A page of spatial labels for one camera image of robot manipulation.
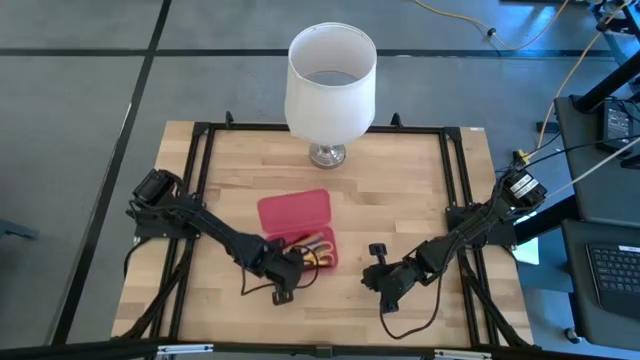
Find white cable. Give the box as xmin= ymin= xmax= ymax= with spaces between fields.
xmin=547 ymin=149 xmax=640 ymax=199

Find pink plastic supply box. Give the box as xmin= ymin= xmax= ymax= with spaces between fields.
xmin=256 ymin=188 xmax=340 ymax=275

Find black desk cable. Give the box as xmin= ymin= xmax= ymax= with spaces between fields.
xmin=497 ymin=133 xmax=640 ymax=184

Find yellow handled scissors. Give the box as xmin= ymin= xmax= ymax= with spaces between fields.
xmin=302 ymin=241 xmax=335 ymax=267

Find silver frame bracket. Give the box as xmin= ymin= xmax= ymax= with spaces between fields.
xmin=433 ymin=349 xmax=494 ymax=360
xmin=156 ymin=343 xmax=215 ymax=357

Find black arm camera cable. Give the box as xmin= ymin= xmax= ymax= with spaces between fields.
xmin=378 ymin=272 xmax=445 ymax=341
xmin=239 ymin=248 xmax=321 ymax=297

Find black base power cable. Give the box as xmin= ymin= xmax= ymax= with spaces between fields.
xmin=123 ymin=238 xmax=149 ymax=279

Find black laptop keyboard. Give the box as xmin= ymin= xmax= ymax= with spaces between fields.
xmin=584 ymin=241 xmax=640 ymax=321

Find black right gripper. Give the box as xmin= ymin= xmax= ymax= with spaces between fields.
xmin=361 ymin=242 xmax=427 ymax=315

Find dark grey desk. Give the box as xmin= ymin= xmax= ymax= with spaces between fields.
xmin=553 ymin=94 xmax=640 ymax=229
xmin=559 ymin=218 xmax=640 ymax=351

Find black power adapter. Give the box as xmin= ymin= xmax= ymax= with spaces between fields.
xmin=599 ymin=101 xmax=635 ymax=155

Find blue-grey plastic object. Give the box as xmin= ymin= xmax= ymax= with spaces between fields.
xmin=0 ymin=218 xmax=40 ymax=242

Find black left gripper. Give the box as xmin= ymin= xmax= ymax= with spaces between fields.
xmin=257 ymin=244 xmax=307 ymax=307

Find white shade silver table lamp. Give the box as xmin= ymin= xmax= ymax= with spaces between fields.
xmin=283 ymin=21 xmax=378 ymax=170

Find yellow floor cable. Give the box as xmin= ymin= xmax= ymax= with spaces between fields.
xmin=413 ymin=0 xmax=632 ymax=151

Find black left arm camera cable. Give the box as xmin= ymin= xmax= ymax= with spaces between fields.
xmin=239 ymin=248 xmax=321 ymax=297

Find black stand bar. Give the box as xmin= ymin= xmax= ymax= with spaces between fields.
xmin=573 ymin=49 xmax=640 ymax=114

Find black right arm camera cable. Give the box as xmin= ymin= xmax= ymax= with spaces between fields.
xmin=378 ymin=272 xmax=445 ymax=341

